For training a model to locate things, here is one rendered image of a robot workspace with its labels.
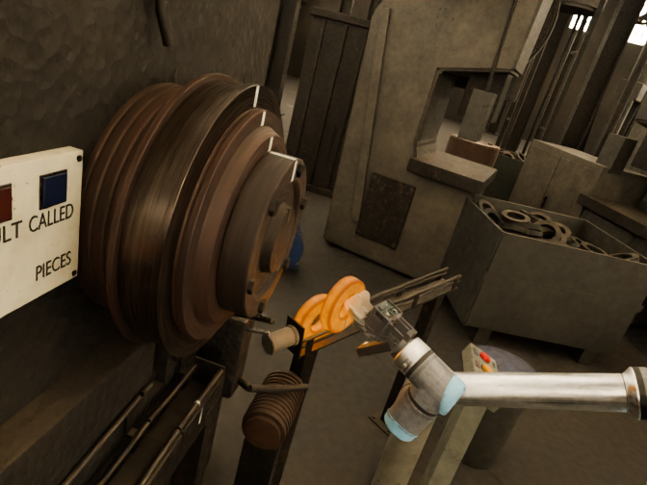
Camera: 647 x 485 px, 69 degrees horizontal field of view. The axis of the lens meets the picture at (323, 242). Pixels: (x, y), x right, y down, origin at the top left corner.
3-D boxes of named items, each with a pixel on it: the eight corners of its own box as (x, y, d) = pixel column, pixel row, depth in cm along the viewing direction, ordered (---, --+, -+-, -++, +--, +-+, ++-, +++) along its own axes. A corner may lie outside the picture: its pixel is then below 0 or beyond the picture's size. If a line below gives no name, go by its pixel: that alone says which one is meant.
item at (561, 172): (532, 242, 532) (575, 148, 491) (594, 291, 433) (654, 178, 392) (491, 234, 522) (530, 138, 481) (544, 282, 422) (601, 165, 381)
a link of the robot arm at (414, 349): (417, 367, 119) (398, 381, 112) (402, 352, 121) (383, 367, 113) (436, 344, 114) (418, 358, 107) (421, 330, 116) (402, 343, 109)
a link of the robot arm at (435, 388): (436, 424, 107) (463, 396, 103) (397, 382, 111) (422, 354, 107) (450, 409, 114) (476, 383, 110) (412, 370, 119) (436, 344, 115)
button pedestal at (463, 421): (405, 516, 166) (466, 379, 143) (408, 465, 188) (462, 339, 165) (449, 533, 164) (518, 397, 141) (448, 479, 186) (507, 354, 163)
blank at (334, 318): (323, 288, 116) (333, 294, 115) (360, 268, 127) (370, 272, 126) (316, 336, 124) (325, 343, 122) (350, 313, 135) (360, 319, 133)
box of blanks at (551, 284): (456, 341, 288) (504, 226, 259) (425, 278, 364) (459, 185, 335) (607, 370, 300) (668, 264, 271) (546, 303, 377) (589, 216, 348)
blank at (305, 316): (300, 347, 141) (307, 353, 139) (286, 318, 130) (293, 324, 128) (337, 314, 146) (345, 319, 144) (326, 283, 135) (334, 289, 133)
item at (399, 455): (368, 497, 170) (412, 385, 150) (373, 472, 181) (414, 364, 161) (400, 509, 168) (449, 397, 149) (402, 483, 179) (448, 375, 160)
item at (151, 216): (101, 403, 68) (127, 72, 51) (230, 277, 112) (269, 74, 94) (141, 419, 68) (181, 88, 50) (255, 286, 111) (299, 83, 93)
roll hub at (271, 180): (203, 340, 72) (234, 166, 62) (265, 270, 98) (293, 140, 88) (237, 351, 72) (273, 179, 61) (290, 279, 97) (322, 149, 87)
